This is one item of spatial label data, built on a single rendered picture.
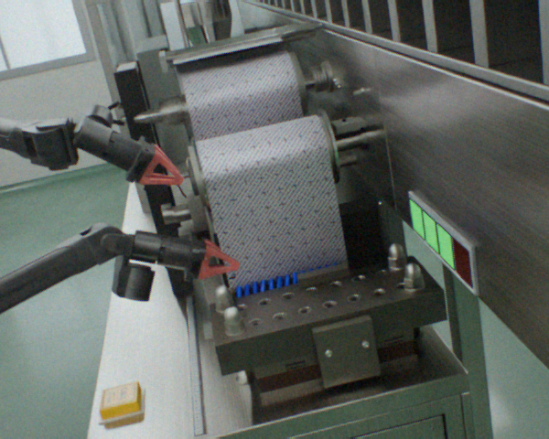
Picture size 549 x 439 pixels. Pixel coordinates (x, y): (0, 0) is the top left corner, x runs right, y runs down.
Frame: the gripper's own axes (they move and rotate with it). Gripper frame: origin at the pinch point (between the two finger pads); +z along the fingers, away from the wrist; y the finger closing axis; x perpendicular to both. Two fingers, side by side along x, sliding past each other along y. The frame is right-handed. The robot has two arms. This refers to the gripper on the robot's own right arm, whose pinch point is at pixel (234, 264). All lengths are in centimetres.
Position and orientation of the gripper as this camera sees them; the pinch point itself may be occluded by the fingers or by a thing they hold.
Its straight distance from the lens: 136.3
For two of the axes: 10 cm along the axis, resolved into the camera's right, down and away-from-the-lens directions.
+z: 9.5, 2.1, 2.2
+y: 1.4, 3.3, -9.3
